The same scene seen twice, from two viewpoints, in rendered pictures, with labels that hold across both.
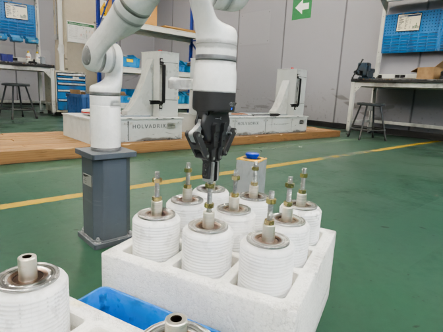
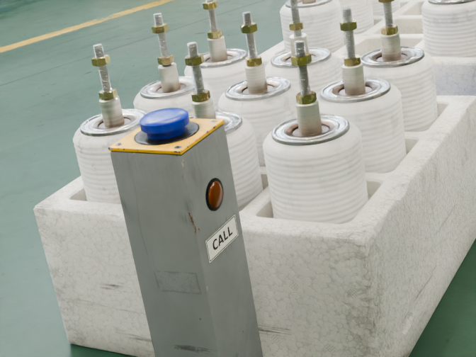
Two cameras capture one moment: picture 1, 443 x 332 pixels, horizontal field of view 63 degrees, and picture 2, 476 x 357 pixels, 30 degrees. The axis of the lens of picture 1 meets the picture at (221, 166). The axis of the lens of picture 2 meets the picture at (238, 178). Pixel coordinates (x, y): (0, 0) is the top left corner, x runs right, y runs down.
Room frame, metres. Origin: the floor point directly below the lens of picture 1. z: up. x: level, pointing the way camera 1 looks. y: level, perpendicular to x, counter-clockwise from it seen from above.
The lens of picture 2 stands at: (1.72, 0.04, 0.54)
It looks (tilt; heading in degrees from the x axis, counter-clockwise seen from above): 22 degrees down; 187
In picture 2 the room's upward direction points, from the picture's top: 9 degrees counter-clockwise
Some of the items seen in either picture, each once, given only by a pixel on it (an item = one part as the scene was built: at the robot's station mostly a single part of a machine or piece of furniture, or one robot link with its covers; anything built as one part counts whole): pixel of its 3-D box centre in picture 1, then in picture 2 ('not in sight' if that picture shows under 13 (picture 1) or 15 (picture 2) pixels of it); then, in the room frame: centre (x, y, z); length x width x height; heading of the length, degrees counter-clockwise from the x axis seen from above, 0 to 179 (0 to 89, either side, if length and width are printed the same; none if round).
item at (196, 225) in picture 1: (207, 226); (300, 58); (0.64, 0.02, 0.25); 0.08 x 0.08 x 0.01
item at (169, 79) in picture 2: (287, 214); (169, 78); (0.70, -0.14, 0.26); 0.02 x 0.02 x 0.03
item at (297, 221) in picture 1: (286, 220); (171, 88); (0.70, -0.14, 0.25); 0.08 x 0.08 x 0.01
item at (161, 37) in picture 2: (289, 194); (163, 44); (0.70, -0.14, 0.30); 0.01 x 0.01 x 0.08
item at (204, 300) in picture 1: (229, 277); (277, 217); (0.75, -0.03, 0.09); 0.39 x 0.39 x 0.18; 65
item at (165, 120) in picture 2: (252, 156); (165, 126); (1.04, -0.09, 0.32); 0.04 x 0.04 x 0.02
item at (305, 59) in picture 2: not in sight; (301, 59); (0.91, 0.02, 0.32); 0.02 x 0.02 x 0.01; 6
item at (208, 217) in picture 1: (208, 219); (299, 48); (0.64, 0.02, 0.26); 0.02 x 0.02 x 0.03
